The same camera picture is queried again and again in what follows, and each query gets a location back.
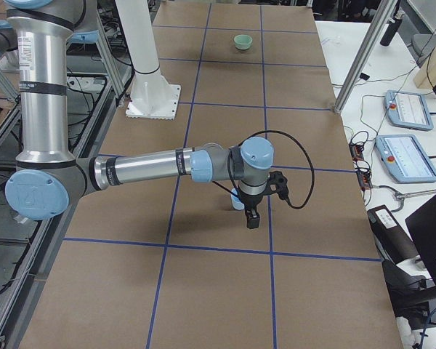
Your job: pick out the far teach pendant tablet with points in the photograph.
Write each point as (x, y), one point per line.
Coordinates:
(408, 110)

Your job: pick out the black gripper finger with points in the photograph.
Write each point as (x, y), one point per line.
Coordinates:
(252, 218)

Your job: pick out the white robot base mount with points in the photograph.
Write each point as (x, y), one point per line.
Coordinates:
(151, 96)

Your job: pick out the orange black adapter box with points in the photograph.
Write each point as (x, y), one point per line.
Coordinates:
(362, 167)

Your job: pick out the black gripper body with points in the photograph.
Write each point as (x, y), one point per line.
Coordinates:
(251, 201)

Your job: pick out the teach pendant tablet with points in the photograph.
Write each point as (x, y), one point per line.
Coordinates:
(405, 159)
(408, 110)

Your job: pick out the near teach pendant tablet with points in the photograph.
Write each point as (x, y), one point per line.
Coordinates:
(405, 159)

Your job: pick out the mint green bowl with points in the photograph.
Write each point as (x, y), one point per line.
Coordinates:
(243, 42)

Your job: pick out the aluminium frame rack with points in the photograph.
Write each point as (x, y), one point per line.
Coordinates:
(49, 178)

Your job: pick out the aluminium frame upright right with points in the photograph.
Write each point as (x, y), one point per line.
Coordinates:
(386, 8)

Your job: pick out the black water bottle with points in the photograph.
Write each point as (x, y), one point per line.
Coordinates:
(392, 28)

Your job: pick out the light blue plastic cup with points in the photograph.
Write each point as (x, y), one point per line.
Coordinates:
(236, 202)

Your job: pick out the black monitor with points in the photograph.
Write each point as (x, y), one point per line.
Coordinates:
(422, 227)

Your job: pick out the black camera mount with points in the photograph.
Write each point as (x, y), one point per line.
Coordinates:
(277, 183)

